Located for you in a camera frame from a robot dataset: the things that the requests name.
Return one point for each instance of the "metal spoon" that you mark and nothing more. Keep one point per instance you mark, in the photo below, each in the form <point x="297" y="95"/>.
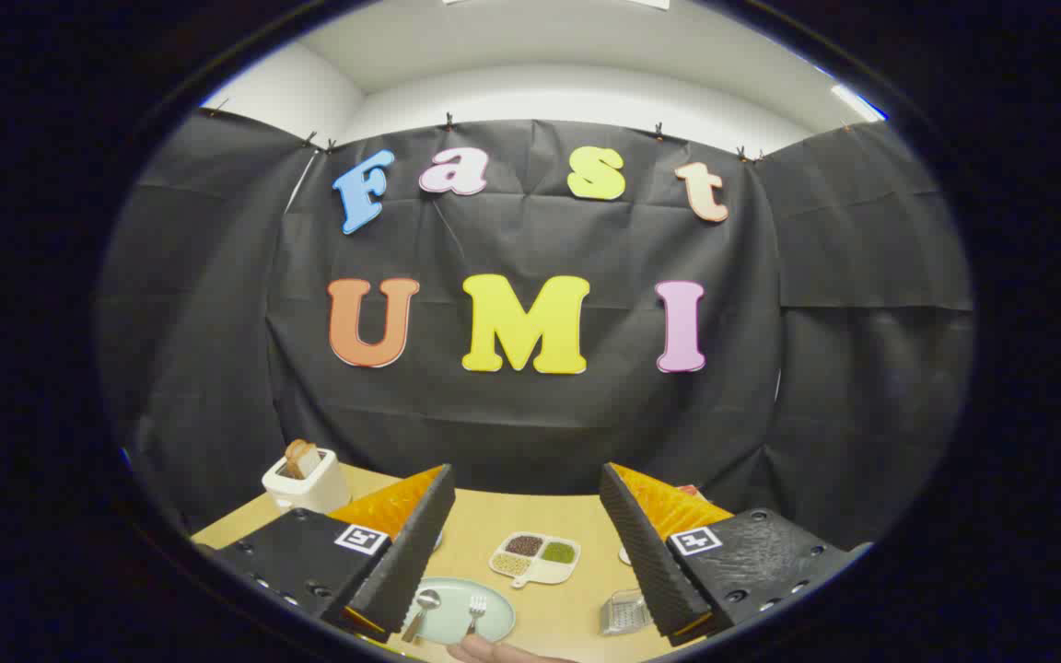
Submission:
<point x="424" y="603"/>

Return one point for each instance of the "pale green round plate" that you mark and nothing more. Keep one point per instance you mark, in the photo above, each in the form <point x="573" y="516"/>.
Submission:
<point x="452" y="617"/>

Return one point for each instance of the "toasted bread slice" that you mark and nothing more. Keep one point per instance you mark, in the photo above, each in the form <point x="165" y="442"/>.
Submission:
<point x="302" y="458"/>

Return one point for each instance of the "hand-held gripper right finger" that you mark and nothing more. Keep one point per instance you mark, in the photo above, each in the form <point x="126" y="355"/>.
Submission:
<point x="646" y="552"/>

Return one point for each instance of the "metal fork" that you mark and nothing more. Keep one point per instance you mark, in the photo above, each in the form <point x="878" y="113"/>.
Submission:
<point x="476" y="608"/>

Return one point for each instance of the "white divided dish with grains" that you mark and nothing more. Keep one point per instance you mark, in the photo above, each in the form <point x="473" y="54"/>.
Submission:
<point x="535" y="557"/>

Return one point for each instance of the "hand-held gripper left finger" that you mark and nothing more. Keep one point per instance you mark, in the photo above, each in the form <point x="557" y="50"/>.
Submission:
<point x="406" y="562"/>

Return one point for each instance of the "white toaster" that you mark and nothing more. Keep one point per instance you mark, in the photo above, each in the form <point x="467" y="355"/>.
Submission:
<point x="309" y="493"/>

